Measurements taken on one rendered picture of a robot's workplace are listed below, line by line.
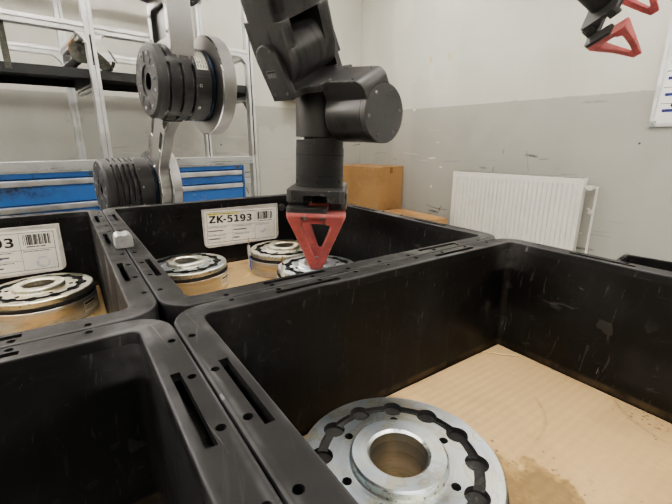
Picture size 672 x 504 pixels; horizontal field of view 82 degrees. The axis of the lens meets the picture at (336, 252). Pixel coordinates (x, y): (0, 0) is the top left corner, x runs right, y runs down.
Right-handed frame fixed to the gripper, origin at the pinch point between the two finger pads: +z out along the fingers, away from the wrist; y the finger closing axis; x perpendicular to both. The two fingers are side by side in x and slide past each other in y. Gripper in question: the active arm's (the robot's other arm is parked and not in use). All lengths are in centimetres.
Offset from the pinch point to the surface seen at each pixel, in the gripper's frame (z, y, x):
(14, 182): 8, 120, 146
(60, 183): 9, 131, 134
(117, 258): -5.4, -20.3, 13.5
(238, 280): 4.6, 2.6, 11.3
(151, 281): -5.6, -25.1, 8.3
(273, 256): 1.3, 3.8, 6.6
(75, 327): -5.6, -31.5, 8.7
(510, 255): -5.1, -13.7, -18.4
